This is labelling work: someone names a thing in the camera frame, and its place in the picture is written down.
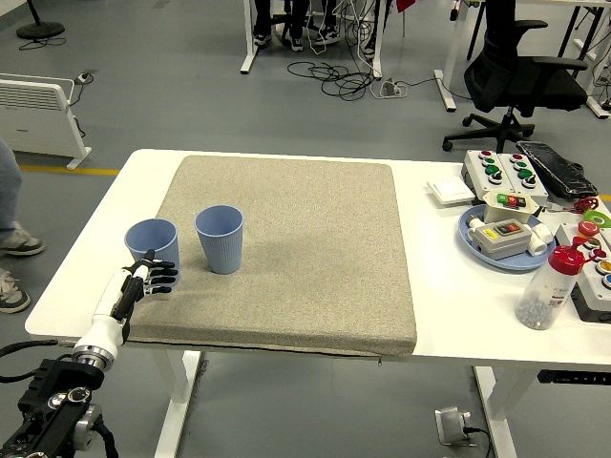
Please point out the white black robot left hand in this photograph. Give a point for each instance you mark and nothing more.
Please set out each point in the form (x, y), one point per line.
(107, 305)

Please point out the blue ribbed plastic cup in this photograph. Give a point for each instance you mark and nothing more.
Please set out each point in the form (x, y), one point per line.
(153, 236)
(222, 253)

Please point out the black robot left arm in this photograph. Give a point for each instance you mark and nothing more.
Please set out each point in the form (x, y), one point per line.
(52, 396)

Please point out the white table leg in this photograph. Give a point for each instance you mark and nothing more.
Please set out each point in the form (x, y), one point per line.
(496, 415)
(176, 391)

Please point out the white electric panel heater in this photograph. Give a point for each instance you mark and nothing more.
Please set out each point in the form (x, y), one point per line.
(33, 119)

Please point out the grey-brown fabric mat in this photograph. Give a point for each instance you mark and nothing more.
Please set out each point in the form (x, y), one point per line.
(310, 257)

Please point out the small floor power socket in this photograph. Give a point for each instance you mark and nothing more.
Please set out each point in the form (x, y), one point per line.
(86, 75)

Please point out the black round stand base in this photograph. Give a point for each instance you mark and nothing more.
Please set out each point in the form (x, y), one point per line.
(40, 31)

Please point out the seated person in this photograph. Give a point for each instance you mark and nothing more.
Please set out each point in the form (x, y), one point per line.
(328, 34)
(262, 19)

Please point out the white power strip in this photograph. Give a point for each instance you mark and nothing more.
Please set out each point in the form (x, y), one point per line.
(391, 88)

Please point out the silver floor socket box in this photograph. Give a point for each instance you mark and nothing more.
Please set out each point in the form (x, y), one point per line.
(451, 427)

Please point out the grey four-button control box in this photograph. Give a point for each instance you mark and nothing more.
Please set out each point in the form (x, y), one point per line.
(532, 191)
(479, 179)

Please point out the blue round plate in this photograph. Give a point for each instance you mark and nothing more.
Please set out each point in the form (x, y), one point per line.
(520, 262)

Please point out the red cloth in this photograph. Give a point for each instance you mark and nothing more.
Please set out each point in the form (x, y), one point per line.
(406, 4)

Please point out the clear bottle red cap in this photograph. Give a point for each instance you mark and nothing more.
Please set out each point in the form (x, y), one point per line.
(544, 296)

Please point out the white plastic pipe fitting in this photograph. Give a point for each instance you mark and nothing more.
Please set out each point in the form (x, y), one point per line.
(541, 236)

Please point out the black office chair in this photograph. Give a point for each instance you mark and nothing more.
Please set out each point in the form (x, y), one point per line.
(515, 81)

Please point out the black table control panel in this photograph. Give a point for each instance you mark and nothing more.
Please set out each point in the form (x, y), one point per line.
(573, 377)

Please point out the black wrapped keyboard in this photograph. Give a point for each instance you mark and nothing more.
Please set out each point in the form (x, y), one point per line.
(558, 167)

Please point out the grey emergency stop button box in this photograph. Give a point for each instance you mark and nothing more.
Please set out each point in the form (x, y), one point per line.
(594, 286)

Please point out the red valve handwheel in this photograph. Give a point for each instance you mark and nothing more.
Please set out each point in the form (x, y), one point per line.
(586, 205)

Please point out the green plastic part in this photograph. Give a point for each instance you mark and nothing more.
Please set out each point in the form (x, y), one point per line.
(599, 219)

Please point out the white wall switch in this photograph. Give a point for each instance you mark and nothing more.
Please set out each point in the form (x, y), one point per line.
(451, 190)

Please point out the grey switch box yellow label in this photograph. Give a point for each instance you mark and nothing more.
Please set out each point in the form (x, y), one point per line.
(501, 243)

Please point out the beige green-red button switch box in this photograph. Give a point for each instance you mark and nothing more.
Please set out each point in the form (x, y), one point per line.
(506, 210)

